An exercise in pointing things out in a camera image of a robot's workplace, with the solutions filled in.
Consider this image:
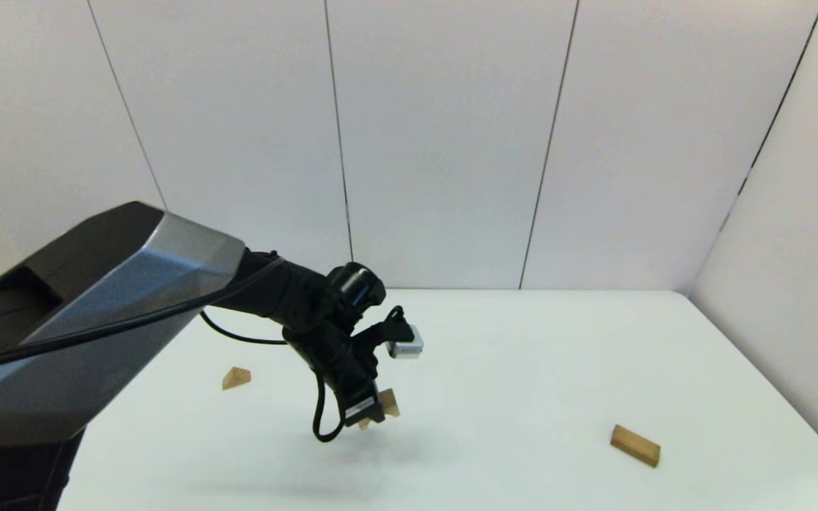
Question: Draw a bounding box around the arched wooden building block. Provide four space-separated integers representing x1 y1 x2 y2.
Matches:
358 388 402 432

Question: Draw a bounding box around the rectangular wooden building block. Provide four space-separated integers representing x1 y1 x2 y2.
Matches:
609 424 662 468

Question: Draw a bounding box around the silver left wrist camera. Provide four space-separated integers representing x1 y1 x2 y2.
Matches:
386 325 425 359

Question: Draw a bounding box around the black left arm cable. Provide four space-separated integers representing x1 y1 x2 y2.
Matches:
0 255 347 443

